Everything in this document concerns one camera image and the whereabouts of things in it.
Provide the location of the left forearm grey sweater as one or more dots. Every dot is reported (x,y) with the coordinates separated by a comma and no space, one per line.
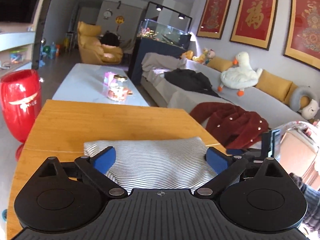
(312,217)

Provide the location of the beige blanket on sofa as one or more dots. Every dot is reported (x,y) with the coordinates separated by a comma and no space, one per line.
(154,64)

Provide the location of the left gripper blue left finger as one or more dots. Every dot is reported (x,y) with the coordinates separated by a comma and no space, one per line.
(93,171)

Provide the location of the small plush toys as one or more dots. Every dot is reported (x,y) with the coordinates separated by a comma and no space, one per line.
(204,58)

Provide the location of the red framed dragon picture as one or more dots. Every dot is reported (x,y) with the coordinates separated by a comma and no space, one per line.
(213,19)

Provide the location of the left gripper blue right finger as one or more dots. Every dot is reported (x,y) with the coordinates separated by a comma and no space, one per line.
(228,169)

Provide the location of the yellow armchair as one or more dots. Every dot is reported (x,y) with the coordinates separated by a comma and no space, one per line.
(92,51)

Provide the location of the glass fish tank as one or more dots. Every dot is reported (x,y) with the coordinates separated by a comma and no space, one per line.
(163,33)

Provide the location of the white cat plush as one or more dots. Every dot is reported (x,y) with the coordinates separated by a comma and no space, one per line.
(310,111)

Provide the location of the grey neck pillow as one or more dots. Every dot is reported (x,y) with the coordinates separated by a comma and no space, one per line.
(297,95)

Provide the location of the red framed calligraphy picture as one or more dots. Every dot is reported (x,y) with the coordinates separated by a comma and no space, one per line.
(254,23)

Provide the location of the grey sofa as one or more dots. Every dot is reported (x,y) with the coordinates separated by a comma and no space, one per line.
(165,94)

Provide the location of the glass snack jar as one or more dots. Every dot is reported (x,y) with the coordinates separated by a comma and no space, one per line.
(117,89)

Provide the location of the yellow sofa cushion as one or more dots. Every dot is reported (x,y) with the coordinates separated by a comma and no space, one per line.
(273,85)
(220,64)

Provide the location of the white goose plush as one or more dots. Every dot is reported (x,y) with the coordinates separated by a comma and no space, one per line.
(240,77)

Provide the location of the pink small box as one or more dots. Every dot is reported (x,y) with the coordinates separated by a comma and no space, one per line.
(108,78)

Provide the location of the dark red fuzzy coat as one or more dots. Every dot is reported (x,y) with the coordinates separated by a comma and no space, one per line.
(232,126)

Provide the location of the yellow sofa cushion near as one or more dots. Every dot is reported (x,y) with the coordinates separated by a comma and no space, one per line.
(273,85)

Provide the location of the black jacket on sofa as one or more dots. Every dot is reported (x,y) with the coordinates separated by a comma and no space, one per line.
(190,80)

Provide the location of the white wooden shelf unit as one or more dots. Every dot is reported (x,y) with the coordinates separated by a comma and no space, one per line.
(17,42)

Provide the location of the white marble coffee table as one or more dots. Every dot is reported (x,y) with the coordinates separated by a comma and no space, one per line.
(85,83)

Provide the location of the dark blue cabinet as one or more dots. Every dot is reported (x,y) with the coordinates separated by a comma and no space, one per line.
(146,48)

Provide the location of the black white striped garment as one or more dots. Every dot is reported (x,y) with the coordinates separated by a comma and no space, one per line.
(156,164)

